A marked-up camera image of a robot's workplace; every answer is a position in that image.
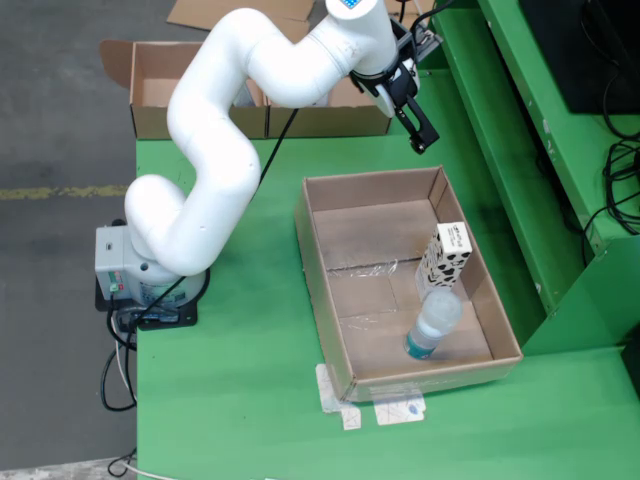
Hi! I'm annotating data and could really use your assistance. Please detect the black cable bundle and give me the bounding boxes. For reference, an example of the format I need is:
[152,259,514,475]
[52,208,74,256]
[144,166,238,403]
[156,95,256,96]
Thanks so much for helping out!
[579,67,640,264]

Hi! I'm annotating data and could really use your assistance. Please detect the thin white cable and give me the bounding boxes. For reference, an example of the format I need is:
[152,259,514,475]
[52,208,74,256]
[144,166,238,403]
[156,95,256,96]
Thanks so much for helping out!
[110,314,139,401]
[122,457,169,480]

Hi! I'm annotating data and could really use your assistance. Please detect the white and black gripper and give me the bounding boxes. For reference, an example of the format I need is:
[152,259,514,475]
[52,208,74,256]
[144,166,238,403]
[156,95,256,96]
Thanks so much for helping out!
[349,54,441,155]

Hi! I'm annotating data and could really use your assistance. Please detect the cow print carton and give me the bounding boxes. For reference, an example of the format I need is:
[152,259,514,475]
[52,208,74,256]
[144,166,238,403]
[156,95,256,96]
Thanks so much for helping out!
[414,221,472,301]

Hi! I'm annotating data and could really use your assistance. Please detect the thin black cable loop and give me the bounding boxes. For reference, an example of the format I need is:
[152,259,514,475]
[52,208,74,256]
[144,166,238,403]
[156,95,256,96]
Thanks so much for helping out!
[107,447,139,479]

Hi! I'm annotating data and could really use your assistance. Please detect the long black arm cable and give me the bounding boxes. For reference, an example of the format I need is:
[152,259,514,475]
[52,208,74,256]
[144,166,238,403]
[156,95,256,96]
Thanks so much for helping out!
[112,107,300,331]

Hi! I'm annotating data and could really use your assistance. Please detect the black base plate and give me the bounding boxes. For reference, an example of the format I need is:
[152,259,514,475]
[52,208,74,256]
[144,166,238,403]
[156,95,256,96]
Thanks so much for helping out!
[94,277,199,332]

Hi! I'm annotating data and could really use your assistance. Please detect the white patterned paper tab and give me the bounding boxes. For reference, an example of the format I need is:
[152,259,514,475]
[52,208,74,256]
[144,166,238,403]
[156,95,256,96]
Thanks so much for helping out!
[314,363,362,432]
[372,383,429,427]

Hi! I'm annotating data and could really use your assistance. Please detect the black monitor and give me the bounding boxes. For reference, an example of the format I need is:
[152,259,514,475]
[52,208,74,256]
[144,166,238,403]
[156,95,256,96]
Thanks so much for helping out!
[517,0,640,115]

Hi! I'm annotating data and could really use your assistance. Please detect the open brown cardboard box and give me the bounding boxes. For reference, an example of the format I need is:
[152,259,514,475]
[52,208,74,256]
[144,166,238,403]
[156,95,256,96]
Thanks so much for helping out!
[263,74,397,137]
[98,39,269,140]

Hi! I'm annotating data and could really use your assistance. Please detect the shallow cardboard tray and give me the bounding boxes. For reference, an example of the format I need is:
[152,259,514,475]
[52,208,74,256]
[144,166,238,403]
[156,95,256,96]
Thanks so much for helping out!
[293,166,524,405]

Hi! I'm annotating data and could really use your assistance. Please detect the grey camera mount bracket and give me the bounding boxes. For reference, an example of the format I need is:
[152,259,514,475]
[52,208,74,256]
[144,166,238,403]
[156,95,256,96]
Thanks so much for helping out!
[389,17,419,61]

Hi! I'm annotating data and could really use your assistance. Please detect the clear bottle teal label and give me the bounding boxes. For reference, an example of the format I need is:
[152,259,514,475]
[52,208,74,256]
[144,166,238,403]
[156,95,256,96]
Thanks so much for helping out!
[403,291,463,360]

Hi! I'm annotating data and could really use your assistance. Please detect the printed cardboard box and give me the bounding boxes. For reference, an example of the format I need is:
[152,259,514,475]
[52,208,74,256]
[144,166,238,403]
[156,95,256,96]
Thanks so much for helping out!
[387,0,436,24]

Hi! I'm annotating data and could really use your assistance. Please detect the short black wrist cable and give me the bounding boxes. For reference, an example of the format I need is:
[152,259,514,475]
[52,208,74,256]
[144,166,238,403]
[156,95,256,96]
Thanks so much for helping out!
[397,0,456,31]

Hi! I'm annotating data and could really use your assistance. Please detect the thick black power cable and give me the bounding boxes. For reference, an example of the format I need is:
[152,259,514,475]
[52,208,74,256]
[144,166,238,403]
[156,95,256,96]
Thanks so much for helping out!
[101,319,139,414]

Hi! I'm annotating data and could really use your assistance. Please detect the grey robot base box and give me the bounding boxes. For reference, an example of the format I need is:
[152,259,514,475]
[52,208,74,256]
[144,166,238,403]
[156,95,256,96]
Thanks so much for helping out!
[94,225,127,301]

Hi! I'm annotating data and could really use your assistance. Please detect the green metal shelf rack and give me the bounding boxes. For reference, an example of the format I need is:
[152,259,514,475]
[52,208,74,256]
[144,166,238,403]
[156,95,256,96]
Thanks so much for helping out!
[414,0,640,357]

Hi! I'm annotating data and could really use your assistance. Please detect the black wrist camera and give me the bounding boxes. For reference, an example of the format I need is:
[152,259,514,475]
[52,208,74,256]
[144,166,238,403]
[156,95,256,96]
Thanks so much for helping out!
[412,27,445,54]

